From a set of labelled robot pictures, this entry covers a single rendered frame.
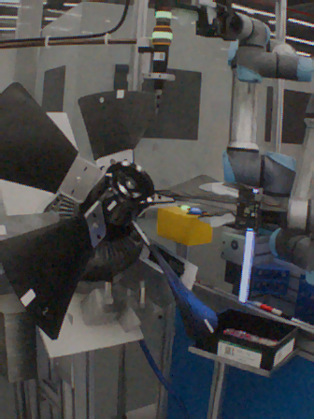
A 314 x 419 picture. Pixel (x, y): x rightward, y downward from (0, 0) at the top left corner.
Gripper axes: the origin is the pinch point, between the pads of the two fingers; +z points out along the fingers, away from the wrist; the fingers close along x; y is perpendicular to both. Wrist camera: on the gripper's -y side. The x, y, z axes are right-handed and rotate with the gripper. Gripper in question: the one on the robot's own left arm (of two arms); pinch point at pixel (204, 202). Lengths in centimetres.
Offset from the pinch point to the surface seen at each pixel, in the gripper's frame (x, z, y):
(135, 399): 114, 39, -66
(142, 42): -36.9, 15.0, 1.5
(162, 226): 20.4, 20.6, -39.2
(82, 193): -3.8, 23.5, 15.3
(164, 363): 69, 17, -34
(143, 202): -3.1, 9.7, 15.5
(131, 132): -15.0, 18.2, -1.0
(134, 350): 87, 40, -68
